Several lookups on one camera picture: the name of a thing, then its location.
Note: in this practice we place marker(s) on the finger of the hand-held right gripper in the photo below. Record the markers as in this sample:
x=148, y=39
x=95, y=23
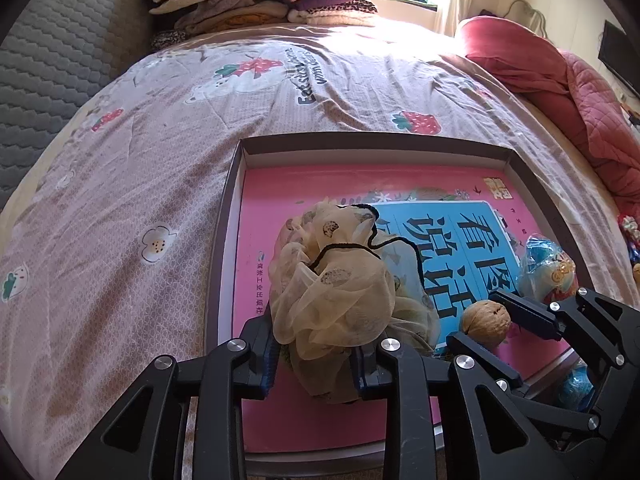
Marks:
x=480, y=355
x=525, y=312

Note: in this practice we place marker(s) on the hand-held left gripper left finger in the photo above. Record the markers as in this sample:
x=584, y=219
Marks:
x=265, y=370

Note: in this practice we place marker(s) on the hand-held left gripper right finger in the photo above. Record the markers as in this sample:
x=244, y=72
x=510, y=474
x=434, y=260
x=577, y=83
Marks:
x=357, y=370

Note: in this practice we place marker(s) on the walnut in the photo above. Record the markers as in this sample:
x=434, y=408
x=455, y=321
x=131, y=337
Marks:
x=482, y=320

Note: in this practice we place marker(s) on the colourful snack bag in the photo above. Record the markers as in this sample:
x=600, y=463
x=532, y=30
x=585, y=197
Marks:
x=545, y=270
x=575, y=385

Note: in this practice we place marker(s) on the shallow grey cardboard box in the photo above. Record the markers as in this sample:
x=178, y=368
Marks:
x=225, y=240

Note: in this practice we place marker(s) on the small toy doll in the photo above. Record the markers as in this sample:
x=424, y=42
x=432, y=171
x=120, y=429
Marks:
x=629, y=230

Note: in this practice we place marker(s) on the pink book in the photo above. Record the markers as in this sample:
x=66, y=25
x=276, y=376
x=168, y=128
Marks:
x=260, y=220

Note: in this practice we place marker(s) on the pink quilt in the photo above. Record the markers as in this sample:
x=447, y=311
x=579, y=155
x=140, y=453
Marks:
x=605, y=120

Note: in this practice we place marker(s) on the pink pillow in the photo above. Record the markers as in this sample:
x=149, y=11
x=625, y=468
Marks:
x=510, y=55

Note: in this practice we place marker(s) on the black flat television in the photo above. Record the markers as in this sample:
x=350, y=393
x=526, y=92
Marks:
x=617, y=55

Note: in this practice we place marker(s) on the cream curtain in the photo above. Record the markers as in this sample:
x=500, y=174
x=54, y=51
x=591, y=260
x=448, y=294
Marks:
x=465, y=0

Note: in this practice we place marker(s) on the pile of folded clothes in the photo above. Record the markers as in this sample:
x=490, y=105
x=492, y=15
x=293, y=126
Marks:
x=250, y=5

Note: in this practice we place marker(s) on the grey quilted headboard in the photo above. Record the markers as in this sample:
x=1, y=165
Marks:
x=50, y=60

